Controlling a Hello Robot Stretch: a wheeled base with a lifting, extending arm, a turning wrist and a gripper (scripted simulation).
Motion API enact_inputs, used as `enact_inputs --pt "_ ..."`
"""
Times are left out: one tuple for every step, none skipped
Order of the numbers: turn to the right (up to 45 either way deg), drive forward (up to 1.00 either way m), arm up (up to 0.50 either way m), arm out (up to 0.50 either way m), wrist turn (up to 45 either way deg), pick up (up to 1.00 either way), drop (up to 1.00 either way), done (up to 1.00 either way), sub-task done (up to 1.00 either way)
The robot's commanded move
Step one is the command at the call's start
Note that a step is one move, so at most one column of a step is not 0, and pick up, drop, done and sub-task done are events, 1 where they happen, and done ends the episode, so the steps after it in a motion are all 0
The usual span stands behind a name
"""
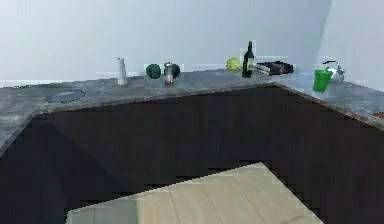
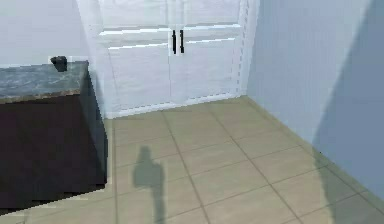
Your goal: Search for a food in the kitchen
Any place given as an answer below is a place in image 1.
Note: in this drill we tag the dark kitchen counter cabinet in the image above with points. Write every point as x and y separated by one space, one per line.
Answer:
206 133

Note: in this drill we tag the dark green round food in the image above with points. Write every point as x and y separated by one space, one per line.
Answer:
153 71
175 70

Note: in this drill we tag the yellow-green apple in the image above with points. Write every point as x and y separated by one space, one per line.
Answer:
233 64

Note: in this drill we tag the dark green wine bottle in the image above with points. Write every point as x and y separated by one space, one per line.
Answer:
248 61

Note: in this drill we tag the white slim bottle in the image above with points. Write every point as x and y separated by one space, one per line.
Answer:
122 71

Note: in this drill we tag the dark book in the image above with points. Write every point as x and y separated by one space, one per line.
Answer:
275 68

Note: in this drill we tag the green cup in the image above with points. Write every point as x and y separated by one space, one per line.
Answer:
321 80

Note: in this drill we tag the silver kettle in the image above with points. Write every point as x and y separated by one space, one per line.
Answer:
336 71

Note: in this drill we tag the red-brown dish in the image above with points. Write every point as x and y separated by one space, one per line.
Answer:
379 115

